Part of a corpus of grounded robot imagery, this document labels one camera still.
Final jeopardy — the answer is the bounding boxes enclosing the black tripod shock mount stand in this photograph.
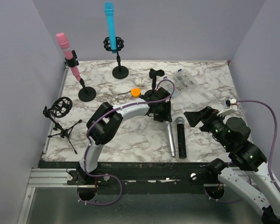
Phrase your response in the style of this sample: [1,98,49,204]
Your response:
[42,96,83,154]

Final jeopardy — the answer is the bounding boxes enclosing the black front mounting rail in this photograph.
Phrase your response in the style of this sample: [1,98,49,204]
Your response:
[38,161,224,199]

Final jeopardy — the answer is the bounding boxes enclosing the black clip stand for pink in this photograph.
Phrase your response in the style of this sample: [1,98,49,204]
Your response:
[64,49,97,103]

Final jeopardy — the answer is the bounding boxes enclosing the white earbud case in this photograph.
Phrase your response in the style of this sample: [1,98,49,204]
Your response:
[134,79,145,87]

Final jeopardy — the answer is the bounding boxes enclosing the orange tape measure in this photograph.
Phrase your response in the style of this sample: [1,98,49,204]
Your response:
[130,88,141,98]

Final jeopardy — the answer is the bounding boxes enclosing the black round base clip stand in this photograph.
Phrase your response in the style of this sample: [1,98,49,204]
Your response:
[144,69,165,97]

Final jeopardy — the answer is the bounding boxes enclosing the black speckled microphone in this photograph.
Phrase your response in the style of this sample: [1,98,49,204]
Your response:
[175,116,187,159]

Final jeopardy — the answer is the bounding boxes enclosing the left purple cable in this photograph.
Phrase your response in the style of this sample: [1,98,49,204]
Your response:
[83,79,176,207]

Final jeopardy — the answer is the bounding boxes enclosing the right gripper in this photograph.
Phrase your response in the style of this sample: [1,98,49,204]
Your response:
[184,105,232,150]

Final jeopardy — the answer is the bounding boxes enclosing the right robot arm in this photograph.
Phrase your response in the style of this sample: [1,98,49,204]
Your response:
[184,100,280,224]

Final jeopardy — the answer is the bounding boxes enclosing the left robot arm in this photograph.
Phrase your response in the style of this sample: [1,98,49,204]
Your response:
[78,87,172,184]

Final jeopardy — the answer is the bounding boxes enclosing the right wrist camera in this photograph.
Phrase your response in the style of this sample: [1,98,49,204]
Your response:
[217,98,238,117]

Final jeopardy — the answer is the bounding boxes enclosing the clear plastic screw box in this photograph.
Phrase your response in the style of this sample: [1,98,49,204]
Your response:
[163,69,197,98]

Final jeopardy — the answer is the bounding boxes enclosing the pink microphone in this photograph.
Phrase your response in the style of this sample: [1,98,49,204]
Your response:
[56,33,81,82]

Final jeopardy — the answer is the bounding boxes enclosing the silver microphone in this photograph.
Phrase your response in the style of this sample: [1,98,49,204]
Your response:
[165,121,176,157]

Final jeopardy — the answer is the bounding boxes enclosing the blue microphone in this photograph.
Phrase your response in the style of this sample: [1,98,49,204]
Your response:
[104,2,117,54]

